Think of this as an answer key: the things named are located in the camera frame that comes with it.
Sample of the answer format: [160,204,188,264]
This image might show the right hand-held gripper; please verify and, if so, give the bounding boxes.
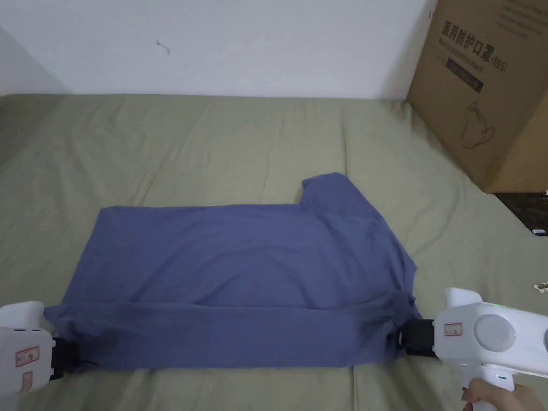
[400,288,548,411]

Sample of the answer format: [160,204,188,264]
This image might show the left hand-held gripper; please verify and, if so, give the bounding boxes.
[0,301,79,396]

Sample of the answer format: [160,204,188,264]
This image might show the dark blue shirt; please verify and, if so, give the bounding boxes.
[43,172,420,377]

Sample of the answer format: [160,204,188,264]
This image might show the person's right hand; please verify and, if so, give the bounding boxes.
[461,378,548,411]

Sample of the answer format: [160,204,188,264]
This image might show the dark bedside table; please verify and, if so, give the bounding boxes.
[494,191,548,237]

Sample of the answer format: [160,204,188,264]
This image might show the large brown cardboard carton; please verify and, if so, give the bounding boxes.
[406,0,548,194]

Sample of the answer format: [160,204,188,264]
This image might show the bed with pale green sheet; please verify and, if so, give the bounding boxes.
[0,93,548,411]

